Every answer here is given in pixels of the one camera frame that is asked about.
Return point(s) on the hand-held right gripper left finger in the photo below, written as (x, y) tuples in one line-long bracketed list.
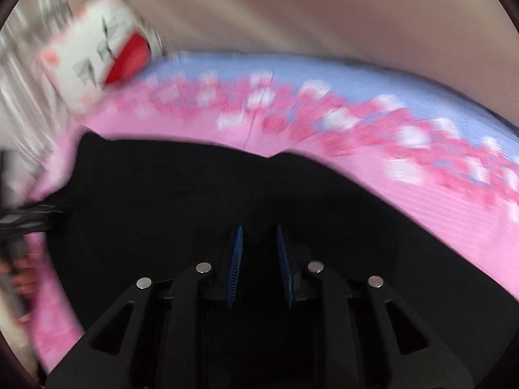
[(235, 269)]

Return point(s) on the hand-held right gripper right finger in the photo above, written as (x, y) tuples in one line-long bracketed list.
[(284, 269)]

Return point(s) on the black pants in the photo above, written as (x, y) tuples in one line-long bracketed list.
[(162, 194)]

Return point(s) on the person's left hand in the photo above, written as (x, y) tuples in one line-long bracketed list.
[(25, 281)]

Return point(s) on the white satin curtain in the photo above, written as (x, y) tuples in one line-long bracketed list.
[(24, 101)]

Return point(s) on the pink floral bedsheet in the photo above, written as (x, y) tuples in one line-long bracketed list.
[(446, 194)]

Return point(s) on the white pink printed pillow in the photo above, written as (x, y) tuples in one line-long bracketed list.
[(93, 48)]

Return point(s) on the beige hanging cloth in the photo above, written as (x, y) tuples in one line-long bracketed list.
[(304, 16)]

